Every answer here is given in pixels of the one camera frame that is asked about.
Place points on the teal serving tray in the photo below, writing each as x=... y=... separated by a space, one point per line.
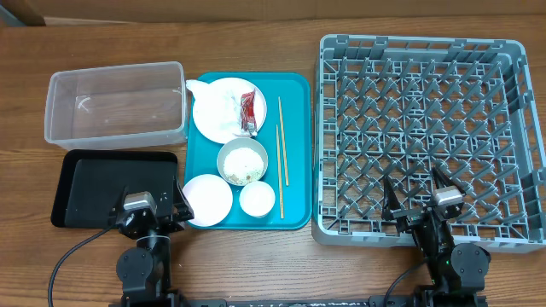
x=202 y=153

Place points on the large white plate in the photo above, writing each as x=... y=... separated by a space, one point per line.
x=239 y=86

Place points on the grey metal bowl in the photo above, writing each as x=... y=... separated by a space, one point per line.
x=240 y=143

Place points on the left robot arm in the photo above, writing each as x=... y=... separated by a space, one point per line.
x=145 y=270

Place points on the white cup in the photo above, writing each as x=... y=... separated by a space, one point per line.
x=257 y=199

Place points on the wooden chopstick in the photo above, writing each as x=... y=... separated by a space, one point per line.
x=284 y=148
x=279 y=172

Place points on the small white plate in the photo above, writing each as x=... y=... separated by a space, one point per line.
x=211 y=199

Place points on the red snack wrapper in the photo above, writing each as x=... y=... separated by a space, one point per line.
x=248 y=121

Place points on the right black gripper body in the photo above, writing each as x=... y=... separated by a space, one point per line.
x=417 y=213

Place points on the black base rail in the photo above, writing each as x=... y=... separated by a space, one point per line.
x=372 y=301

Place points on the grey dishwasher rack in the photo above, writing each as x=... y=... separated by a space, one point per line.
x=398 y=107

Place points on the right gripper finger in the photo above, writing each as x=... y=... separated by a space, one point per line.
x=390 y=200
x=444 y=185

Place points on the rice leftovers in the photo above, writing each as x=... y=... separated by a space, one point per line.
x=242 y=166

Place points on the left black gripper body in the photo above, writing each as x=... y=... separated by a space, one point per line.
x=171 y=221

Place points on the white napkin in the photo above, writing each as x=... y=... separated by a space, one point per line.
x=215 y=111

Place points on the clear plastic waste bin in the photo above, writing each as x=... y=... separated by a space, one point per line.
x=127 y=106

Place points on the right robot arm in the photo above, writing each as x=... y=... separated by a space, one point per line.
x=457 y=271

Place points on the black plastic tray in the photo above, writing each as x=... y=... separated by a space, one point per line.
x=92 y=181

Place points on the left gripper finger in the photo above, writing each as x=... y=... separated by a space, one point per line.
x=120 y=200
x=179 y=200

